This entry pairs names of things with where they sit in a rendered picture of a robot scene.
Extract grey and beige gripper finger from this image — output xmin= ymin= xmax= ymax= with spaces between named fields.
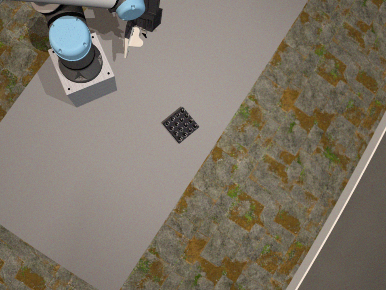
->
xmin=141 ymin=27 xmax=157 ymax=38
xmin=124 ymin=20 xmax=143 ymax=58

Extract dark grey knob panel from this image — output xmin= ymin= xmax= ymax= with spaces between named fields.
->
xmin=163 ymin=107 xmax=199 ymax=144

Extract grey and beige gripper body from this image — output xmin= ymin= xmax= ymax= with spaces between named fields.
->
xmin=134 ymin=0 xmax=163 ymax=32

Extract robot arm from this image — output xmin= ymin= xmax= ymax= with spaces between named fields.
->
xmin=13 ymin=0 xmax=145 ymax=83

